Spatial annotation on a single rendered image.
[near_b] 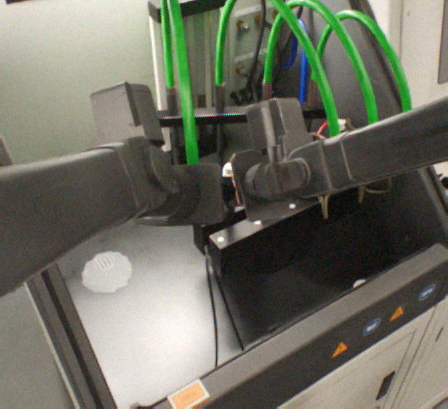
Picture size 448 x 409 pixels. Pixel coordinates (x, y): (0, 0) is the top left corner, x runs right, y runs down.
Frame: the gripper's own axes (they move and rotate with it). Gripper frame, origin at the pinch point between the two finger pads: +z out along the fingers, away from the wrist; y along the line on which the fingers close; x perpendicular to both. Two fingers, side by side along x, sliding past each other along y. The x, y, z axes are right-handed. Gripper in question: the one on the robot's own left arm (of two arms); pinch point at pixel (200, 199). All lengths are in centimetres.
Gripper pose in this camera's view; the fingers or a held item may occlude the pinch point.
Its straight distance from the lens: 67.0
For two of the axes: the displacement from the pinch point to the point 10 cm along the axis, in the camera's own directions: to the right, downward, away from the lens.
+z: 2.5, 0.8, 9.6
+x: 0.3, 10.0, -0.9
